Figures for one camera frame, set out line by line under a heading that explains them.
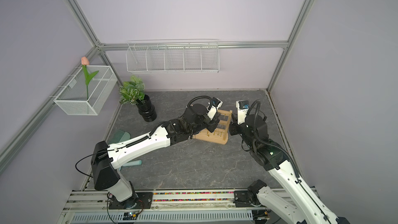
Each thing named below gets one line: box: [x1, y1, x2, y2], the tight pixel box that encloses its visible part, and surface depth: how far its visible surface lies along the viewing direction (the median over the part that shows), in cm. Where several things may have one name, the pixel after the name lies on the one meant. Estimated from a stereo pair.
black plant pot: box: [136, 94, 158, 122], surface depth 99 cm
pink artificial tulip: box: [80, 56, 99, 101], surface depth 81 cm
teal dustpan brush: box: [107, 129, 131, 145], surface depth 98 cm
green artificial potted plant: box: [118, 74, 145, 105], surface depth 86 cm
